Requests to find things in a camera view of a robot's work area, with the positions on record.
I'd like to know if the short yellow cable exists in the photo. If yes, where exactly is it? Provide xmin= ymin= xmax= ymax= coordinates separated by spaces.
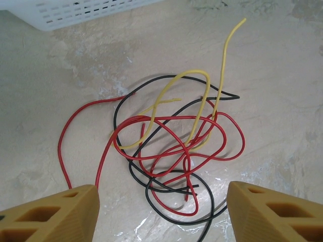
xmin=137 ymin=97 xmax=182 ymax=115

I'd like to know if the red cable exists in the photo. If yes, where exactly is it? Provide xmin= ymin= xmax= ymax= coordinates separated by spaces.
xmin=113 ymin=111 xmax=246 ymax=217
xmin=58 ymin=92 xmax=137 ymax=190
xmin=95 ymin=114 xmax=228 ymax=189

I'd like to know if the long yellow cable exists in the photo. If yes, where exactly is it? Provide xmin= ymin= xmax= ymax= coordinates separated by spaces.
xmin=118 ymin=17 xmax=247 ymax=152

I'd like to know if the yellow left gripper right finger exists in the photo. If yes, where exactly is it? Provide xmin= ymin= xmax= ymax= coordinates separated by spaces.
xmin=227 ymin=180 xmax=323 ymax=242

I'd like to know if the white plastic basket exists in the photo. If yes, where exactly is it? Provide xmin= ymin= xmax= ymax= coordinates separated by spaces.
xmin=0 ymin=0 xmax=162 ymax=32

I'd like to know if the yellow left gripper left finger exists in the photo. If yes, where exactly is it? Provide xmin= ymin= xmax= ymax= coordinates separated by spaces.
xmin=0 ymin=184 xmax=101 ymax=242

